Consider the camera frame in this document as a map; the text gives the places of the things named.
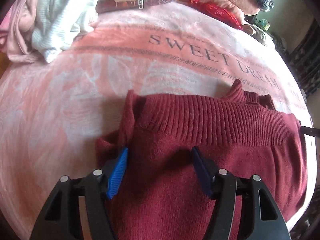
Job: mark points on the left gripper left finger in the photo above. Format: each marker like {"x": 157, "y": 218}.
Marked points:
{"x": 76, "y": 208}

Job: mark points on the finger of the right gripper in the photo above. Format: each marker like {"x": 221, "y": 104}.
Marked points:
{"x": 313, "y": 132}

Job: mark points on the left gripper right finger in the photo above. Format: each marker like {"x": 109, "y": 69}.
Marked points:
{"x": 245, "y": 204}

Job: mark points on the dark red knit sweater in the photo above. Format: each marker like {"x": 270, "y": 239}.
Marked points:
{"x": 160, "y": 196}

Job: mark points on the pile of pale clothes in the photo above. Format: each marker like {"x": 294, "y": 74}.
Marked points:
{"x": 45, "y": 28}

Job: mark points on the pink floral bed blanket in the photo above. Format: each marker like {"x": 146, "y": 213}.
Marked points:
{"x": 52, "y": 113}

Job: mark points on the red satin pouch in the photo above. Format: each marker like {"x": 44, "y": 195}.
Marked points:
{"x": 217, "y": 12}

